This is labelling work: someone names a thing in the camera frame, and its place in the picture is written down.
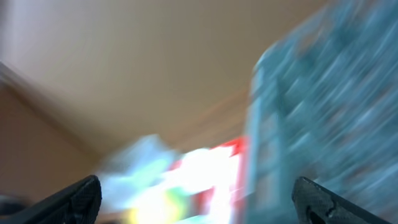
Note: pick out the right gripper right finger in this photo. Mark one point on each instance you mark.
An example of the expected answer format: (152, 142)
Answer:
(315, 204)

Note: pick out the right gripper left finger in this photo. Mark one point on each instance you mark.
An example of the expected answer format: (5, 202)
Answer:
(79, 203)

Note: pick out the yellow plastic cup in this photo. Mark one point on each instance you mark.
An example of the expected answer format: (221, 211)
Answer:
(150, 208)

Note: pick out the white napkin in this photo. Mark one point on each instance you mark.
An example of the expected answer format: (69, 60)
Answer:
(134, 170)

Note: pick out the green plastic bowl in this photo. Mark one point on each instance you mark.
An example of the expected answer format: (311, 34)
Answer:
(177, 204)

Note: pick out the grey dishwasher rack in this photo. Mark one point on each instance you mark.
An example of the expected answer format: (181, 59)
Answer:
(324, 106)

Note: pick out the red serving tray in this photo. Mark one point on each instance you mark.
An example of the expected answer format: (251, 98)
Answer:
(213, 180)

